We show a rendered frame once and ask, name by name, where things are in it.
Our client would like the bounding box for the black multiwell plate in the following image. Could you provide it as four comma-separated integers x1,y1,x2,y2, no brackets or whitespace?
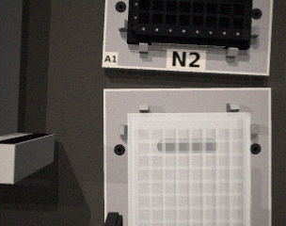
127,0,253,50

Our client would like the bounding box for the clear multiwell plate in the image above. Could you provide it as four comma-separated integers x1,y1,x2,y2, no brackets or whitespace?
127,112,251,226

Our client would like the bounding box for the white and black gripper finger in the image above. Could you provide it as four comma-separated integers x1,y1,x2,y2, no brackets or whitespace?
104,212,122,226

